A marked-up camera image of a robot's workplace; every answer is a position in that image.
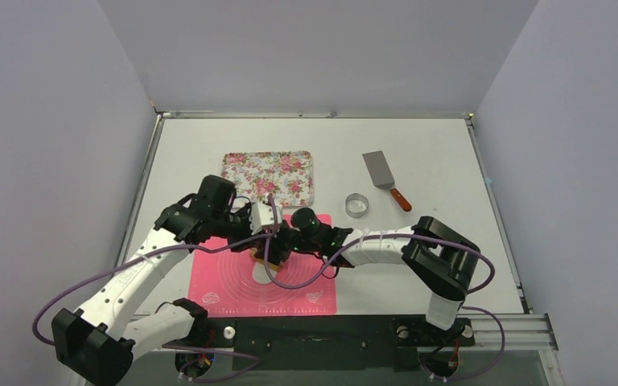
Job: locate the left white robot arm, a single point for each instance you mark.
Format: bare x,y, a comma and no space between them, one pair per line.
100,340

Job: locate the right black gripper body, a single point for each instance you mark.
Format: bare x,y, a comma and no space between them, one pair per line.
286,244

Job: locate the metal spatula wooden handle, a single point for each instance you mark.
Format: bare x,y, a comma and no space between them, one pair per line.
382,177

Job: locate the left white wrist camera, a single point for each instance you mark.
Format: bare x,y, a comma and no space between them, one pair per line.
264,217

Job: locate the floral tray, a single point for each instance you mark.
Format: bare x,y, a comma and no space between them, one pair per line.
286,175

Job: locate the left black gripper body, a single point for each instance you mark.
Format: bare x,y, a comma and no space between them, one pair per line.
230,224

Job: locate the white dough piece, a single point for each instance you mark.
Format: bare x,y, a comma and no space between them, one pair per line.
260,275

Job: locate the aluminium front rail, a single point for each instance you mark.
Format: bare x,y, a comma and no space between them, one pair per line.
513,332

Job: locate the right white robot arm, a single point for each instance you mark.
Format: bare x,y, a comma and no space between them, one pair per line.
440,257

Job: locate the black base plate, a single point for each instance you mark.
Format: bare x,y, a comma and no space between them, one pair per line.
301,355

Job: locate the metal ring cutter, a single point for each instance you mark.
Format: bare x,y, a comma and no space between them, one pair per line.
356,205

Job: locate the wooden dough roller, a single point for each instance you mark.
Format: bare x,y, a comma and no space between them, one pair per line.
274,258

